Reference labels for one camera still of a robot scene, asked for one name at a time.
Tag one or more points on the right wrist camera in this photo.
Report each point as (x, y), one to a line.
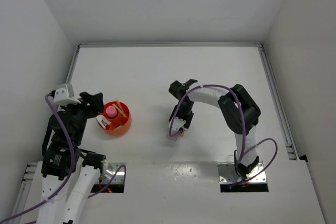
(176, 129)

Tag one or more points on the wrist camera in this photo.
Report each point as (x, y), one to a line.
(64, 95)
(176, 129)

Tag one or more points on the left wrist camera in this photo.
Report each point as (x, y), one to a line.
(64, 95)

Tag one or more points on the aluminium frame rail left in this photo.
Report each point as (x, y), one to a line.
(61, 137)

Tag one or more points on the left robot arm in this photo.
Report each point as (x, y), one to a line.
(61, 202)

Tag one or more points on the orange round desk organizer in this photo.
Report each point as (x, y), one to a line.
(120, 124)

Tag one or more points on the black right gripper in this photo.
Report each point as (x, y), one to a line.
(188, 119)

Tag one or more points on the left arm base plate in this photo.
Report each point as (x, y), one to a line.
(115, 170)

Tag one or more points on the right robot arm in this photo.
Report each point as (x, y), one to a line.
(239, 110)

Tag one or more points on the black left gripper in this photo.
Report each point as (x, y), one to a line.
(96, 100)

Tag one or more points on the yellow pen with clear cap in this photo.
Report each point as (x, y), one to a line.
(119, 107)

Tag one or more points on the pink glue stick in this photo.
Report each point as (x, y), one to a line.
(111, 112)

